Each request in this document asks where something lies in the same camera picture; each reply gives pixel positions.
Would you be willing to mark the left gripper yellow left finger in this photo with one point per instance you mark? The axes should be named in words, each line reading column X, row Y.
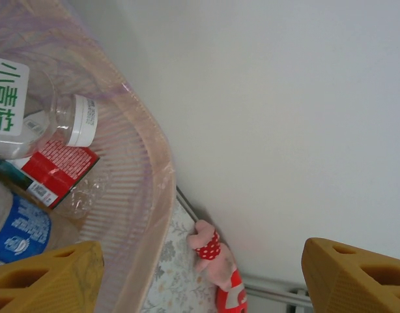
column 76, row 280

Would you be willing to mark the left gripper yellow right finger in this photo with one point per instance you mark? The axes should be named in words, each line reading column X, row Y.
column 330, row 287

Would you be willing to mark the crushed bottle blue label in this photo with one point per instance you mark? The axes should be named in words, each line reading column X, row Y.
column 24, row 228

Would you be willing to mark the red label red cap bottle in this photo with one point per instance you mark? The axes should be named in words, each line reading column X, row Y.
column 63, row 163

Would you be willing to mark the lime label clear bottle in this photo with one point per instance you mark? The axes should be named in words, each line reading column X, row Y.
column 11, row 98

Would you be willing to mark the pink mesh bin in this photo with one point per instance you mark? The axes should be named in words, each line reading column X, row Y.
column 138, row 163

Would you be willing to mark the red fish plush toy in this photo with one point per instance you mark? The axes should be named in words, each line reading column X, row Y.
column 232, row 296

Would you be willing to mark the pink pig plush toy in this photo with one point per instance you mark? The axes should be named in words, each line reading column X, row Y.
column 213, row 257

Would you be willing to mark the aluminium frame post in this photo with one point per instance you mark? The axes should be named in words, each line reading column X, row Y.
column 275, row 290

